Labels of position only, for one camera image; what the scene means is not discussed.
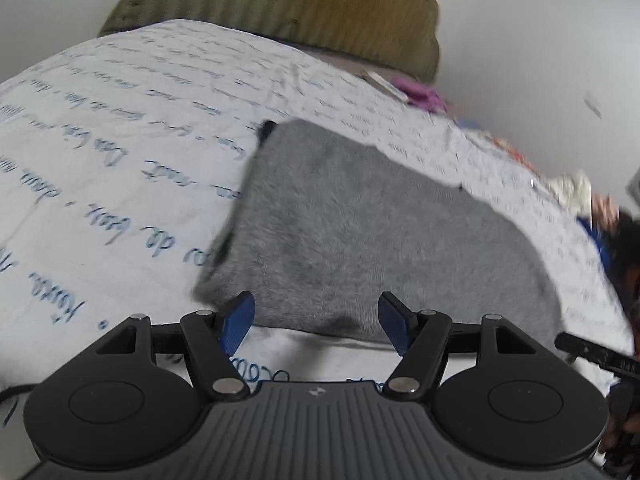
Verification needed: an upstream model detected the white wall switch right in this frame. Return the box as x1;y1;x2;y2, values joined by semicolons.
584;92;602;119

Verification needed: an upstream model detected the olive green padded headboard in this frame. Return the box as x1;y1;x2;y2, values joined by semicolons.
100;0;439;81

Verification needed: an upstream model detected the purple crumpled cloth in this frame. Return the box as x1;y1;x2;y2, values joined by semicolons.
392;77;448;115

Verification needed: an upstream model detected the grey and navy knit sweater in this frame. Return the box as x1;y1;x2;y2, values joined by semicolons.
194;120;563;347

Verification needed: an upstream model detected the colourful floral fabric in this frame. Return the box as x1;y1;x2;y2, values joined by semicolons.
487;136;538;176

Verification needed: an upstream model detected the white power strip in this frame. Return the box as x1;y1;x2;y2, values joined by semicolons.
362;70;409;104

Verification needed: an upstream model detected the cream and pink clothes pile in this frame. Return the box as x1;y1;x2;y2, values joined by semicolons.
544;170;620;232

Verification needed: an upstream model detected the person's right hand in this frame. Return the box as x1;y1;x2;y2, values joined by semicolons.
600;379;639;479

